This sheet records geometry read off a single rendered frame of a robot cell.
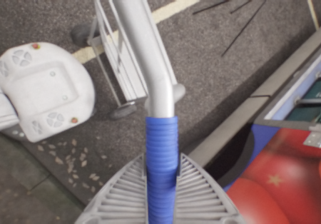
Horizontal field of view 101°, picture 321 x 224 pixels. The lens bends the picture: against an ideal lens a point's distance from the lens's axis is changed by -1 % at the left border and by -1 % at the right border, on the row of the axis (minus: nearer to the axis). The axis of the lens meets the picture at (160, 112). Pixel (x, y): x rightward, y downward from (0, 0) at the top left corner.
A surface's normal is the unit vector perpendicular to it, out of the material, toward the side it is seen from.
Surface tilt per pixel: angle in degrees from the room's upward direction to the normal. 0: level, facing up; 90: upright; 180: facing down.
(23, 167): 0
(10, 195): 8
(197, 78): 0
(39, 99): 0
